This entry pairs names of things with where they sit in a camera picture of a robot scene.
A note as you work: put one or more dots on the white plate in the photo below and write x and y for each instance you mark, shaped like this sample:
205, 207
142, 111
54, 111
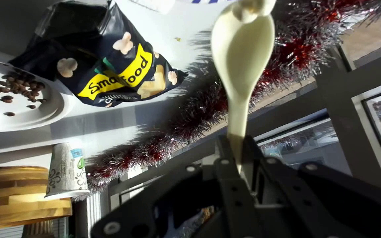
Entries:
45, 110

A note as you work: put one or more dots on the black yellow popcorn snack bag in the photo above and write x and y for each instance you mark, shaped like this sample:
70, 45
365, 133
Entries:
106, 74

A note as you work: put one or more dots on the coffee beans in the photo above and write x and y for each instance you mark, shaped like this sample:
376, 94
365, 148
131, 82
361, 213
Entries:
16, 86

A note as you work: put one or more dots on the red silver tinsel garland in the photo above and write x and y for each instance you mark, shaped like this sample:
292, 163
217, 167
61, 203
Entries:
181, 119

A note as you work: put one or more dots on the white spoon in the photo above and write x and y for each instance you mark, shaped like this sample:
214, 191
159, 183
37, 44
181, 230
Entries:
242, 57

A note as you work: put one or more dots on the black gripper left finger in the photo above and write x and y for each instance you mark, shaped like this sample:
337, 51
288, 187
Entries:
191, 189

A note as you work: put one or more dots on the patterned paper cup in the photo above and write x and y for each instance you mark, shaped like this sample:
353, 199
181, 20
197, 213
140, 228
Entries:
66, 174

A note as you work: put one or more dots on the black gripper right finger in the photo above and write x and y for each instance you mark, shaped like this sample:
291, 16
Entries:
314, 199

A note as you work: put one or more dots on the wooden bowl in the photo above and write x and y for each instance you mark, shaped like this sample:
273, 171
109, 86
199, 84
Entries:
19, 199

